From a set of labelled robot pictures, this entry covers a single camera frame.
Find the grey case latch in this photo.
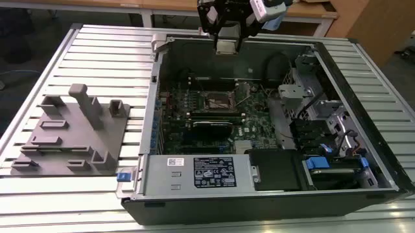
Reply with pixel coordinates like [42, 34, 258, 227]
[151, 33, 170, 53]

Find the black PC case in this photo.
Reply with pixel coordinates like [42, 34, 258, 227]
[115, 33, 415, 226]

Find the black hard disk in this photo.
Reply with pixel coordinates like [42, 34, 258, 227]
[307, 168, 358, 190]

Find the silver perforated drive cage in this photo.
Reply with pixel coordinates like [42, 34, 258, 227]
[278, 54, 329, 117]

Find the office chair base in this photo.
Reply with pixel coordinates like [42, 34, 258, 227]
[394, 31, 415, 60]

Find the blue disk carrier handle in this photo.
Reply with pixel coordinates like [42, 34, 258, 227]
[303, 156, 330, 170]

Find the wooden cabinet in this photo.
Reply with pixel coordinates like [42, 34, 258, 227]
[334, 0, 415, 67]

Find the black expansion slot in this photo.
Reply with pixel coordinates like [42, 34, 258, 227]
[181, 145, 229, 154]

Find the wooden desk white frame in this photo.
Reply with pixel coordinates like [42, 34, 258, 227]
[151, 0, 341, 37]
[0, 0, 154, 28]

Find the green motherboard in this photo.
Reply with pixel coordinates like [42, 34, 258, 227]
[159, 80, 283, 155]

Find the silver CPU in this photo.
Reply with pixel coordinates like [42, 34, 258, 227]
[215, 38, 241, 56]

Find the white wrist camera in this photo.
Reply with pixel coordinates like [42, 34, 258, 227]
[250, 0, 289, 24]

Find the black plastic drive bracket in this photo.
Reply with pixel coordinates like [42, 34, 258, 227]
[290, 119, 333, 151]

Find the grey parts rack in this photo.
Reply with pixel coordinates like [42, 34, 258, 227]
[10, 83, 131, 176]

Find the silver power supply unit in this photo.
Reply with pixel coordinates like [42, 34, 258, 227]
[142, 154, 253, 196]

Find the CPU socket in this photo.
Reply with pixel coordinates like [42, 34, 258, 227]
[202, 90, 237, 113]

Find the black graphics card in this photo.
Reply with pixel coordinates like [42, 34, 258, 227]
[191, 120, 235, 144]

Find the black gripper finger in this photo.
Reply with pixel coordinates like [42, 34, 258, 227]
[198, 3, 227, 53]
[233, 4, 261, 53]

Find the green RAM stick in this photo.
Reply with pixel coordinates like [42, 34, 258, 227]
[190, 115, 245, 123]

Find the silver finned heatsink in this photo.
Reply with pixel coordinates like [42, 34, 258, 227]
[234, 140, 254, 154]

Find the orange black wire bundle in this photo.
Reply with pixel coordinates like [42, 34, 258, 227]
[345, 130, 363, 157]

